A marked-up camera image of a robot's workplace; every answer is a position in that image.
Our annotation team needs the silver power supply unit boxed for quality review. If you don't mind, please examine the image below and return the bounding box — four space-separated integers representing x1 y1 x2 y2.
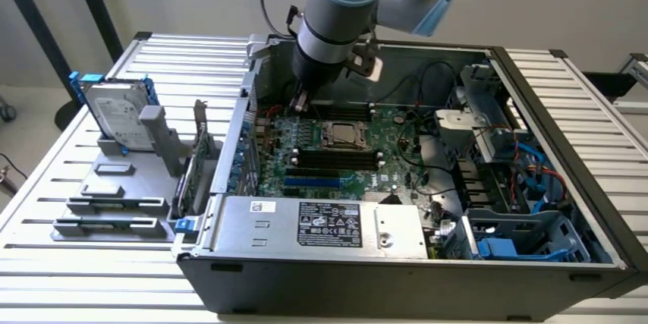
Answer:
208 196 437 261

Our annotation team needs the black looped wire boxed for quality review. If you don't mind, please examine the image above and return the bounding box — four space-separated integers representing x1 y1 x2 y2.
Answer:
377 61 457 105

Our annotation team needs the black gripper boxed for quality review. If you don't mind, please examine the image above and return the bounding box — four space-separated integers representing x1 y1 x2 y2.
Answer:
292 45 352 95

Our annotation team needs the grey disk bay with blue tray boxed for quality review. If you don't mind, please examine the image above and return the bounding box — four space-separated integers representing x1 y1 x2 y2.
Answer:
461 207 594 265

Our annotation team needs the hard disk in blue bracket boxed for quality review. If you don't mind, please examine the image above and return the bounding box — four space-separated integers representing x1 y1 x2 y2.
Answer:
66 70 158 152

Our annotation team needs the black open pc case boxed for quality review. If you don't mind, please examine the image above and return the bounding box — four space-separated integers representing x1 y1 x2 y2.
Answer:
170 33 641 316

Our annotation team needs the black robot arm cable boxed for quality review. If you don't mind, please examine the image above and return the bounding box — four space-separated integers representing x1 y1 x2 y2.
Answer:
258 0 301 41

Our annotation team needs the black power wire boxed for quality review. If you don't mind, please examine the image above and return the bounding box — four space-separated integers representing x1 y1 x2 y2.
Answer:
396 109 442 151

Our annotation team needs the blue wire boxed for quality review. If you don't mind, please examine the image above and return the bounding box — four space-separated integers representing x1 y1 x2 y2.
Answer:
520 144 561 215

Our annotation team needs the metal cpu socket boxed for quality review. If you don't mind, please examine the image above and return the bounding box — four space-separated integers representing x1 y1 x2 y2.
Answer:
314 120 374 151

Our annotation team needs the black ram slot bank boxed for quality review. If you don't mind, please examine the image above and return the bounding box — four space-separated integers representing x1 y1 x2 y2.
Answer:
296 100 376 121
288 146 385 172

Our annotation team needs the black stand pole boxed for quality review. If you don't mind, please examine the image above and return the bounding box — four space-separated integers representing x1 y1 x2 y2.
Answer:
0 0 86 112
68 0 124 64

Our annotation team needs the red wire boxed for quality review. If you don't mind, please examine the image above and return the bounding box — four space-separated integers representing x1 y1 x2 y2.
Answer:
509 140 566 208

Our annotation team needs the green graphics card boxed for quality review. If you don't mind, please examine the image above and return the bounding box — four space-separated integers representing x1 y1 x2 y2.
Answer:
170 99 225 220

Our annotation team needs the blue expansion slot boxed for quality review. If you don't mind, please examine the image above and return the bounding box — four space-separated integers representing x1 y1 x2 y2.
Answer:
281 176 341 189

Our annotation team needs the grey parts rack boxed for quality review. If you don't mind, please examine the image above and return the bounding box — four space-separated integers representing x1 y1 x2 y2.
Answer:
48 105 225 242

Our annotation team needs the green motherboard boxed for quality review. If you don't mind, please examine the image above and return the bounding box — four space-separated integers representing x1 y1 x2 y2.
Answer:
250 105 437 204

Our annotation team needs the metal disk bay cage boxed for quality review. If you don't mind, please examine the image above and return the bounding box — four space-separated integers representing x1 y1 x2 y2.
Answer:
433 63 533 168

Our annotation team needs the thin black cable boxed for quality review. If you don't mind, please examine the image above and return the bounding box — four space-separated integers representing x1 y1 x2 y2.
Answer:
0 152 29 190

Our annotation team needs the black expansion slot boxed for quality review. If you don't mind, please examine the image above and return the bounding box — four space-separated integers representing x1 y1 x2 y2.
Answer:
284 167 341 180

